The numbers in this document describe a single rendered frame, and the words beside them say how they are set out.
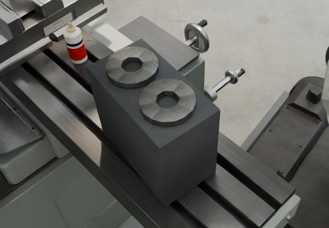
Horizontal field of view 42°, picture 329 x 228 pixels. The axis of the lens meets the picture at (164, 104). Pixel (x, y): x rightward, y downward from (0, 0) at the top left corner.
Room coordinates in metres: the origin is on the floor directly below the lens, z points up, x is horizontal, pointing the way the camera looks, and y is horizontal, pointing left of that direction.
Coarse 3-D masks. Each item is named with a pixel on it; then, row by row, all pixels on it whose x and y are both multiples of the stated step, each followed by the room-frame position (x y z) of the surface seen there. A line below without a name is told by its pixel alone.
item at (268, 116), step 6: (282, 96) 1.06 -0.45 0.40; (276, 102) 1.03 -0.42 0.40; (282, 102) 1.03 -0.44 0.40; (270, 108) 1.01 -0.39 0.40; (276, 108) 1.00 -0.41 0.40; (270, 114) 0.98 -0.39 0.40; (264, 120) 0.95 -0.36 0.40; (258, 126) 0.93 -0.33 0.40; (264, 126) 0.92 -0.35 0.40; (252, 132) 0.90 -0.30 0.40; (258, 132) 0.90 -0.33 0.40; (246, 138) 0.88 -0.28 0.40; (252, 138) 0.87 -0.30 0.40; (246, 144) 0.85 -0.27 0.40; (246, 150) 0.83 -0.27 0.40
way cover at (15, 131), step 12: (0, 96) 0.73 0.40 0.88; (0, 108) 0.68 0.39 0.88; (12, 108) 0.68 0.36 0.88; (0, 120) 0.64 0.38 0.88; (12, 120) 0.64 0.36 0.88; (24, 120) 0.64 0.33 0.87; (0, 132) 0.60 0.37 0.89; (12, 132) 0.60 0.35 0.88; (24, 132) 0.61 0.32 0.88; (36, 132) 0.61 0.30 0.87; (0, 144) 0.56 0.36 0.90; (12, 144) 0.57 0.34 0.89; (24, 144) 0.57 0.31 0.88
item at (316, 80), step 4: (308, 76) 0.99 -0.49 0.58; (312, 76) 0.98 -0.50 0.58; (316, 76) 0.97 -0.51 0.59; (300, 80) 0.99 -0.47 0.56; (304, 80) 0.98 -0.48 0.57; (308, 80) 0.96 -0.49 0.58; (312, 80) 0.96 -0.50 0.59; (316, 80) 0.95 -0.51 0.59; (320, 80) 0.95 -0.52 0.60; (324, 80) 0.95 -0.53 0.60; (296, 84) 0.98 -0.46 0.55; (300, 84) 0.96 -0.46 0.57; (316, 84) 0.93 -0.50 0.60; (320, 84) 0.93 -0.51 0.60; (292, 88) 0.98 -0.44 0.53
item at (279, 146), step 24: (288, 96) 0.91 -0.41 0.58; (312, 96) 0.85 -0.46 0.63; (288, 120) 0.80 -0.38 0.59; (312, 120) 0.79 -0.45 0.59; (264, 144) 0.72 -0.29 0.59; (288, 144) 0.71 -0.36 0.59; (312, 144) 0.71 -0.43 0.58; (288, 168) 0.63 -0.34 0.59; (312, 168) 0.64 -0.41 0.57; (312, 192) 0.56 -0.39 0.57; (312, 216) 0.49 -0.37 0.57
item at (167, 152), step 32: (96, 64) 0.54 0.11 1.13; (128, 64) 0.54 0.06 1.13; (160, 64) 0.53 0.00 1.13; (96, 96) 0.53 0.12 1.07; (128, 96) 0.46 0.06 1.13; (160, 96) 0.45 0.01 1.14; (192, 96) 0.44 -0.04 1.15; (128, 128) 0.43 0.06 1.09; (160, 128) 0.39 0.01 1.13; (192, 128) 0.39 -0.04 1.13; (128, 160) 0.46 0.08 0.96; (160, 160) 0.36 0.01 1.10; (192, 160) 0.39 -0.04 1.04; (160, 192) 0.37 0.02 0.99
